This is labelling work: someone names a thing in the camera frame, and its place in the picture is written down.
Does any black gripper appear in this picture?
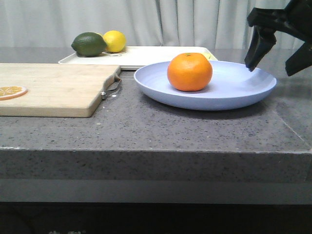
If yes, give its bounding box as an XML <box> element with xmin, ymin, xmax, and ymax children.
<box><xmin>244</xmin><ymin>0</ymin><xmax>312</xmax><ymax>76</ymax></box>

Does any light blue round plate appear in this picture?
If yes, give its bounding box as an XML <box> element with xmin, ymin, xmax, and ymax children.
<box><xmin>134</xmin><ymin>61</ymin><xmax>277</xmax><ymax>111</ymax></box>

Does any orange mandarin fruit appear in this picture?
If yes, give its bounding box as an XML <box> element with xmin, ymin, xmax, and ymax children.
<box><xmin>167</xmin><ymin>53</ymin><xmax>213</xmax><ymax>92</ymax></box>

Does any yellow slice on tray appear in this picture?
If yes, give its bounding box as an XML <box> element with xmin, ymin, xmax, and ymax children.
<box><xmin>202</xmin><ymin>53</ymin><xmax>212</xmax><ymax>60</ymax></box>

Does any white rectangular tray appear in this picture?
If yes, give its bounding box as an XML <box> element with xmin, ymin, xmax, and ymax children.
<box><xmin>59</xmin><ymin>46</ymin><xmax>217</xmax><ymax>70</ymax></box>

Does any yellow lemon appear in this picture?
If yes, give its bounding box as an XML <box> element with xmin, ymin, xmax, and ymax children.
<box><xmin>102</xmin><ymin>30</ymin><xmax>126</xmax><ymax>53</ymax></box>

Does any dark green lime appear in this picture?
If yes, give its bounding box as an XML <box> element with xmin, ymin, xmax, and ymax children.
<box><xmin>71</xmin><ymin>32</ymin><xmax>107</xmax><ymax>57</ymax></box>

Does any wooden cutting board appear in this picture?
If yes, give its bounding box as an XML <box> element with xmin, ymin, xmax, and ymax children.
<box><xmin>0</xmin><ymin>63</ymin><xmax>121</xmax><ymax>117</ymax></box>

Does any grey white curtain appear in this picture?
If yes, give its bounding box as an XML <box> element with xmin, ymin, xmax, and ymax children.
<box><xmin>0</xmin><ymin>0</ymin><xmax>287</xmax><ymax>49</ymax></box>

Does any orange slice piece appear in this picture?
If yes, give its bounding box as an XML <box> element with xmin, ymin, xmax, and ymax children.
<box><xmin>0</xmin><ymin>86</ymin><xmax>28</xmax><ymax>100</ymax></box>

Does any metal cutting board handle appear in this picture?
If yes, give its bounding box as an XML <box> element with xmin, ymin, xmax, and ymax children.
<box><xmin>100</xmin><ymin>74</ymin><xmax>122</xmax><ymax>100</ymax></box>

